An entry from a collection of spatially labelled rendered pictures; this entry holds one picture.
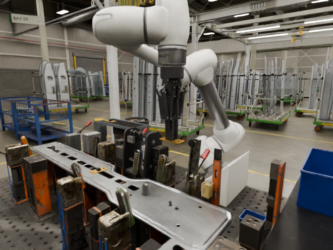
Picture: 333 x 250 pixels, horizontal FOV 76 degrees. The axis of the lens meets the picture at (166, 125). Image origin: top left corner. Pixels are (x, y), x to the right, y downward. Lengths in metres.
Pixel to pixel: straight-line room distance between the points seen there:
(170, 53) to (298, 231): 0.62
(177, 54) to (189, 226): 0.53
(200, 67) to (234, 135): 0.57
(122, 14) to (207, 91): 0.76
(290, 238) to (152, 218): 0.40
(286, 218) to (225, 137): 0.82
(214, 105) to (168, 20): 0.80
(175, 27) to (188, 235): 0.60
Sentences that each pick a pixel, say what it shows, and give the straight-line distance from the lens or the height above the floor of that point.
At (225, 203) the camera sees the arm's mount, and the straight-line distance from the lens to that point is 1.41.
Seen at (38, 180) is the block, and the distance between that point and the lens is 1.36.
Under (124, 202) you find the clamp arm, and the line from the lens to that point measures 0.71.
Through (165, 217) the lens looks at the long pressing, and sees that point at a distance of 0.78.
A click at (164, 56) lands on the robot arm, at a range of 0.67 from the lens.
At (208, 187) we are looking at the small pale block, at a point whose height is 1.06.
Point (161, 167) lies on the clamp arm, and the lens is 1.00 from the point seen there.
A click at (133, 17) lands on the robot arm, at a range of 0.68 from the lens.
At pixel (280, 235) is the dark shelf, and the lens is 0.73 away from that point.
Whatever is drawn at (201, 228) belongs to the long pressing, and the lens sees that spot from 0.74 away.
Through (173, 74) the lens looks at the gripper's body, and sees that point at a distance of 0.66.
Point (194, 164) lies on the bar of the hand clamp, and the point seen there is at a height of 1.12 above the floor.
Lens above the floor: 1.45
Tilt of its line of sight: 12 degrees down
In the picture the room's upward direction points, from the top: straight up
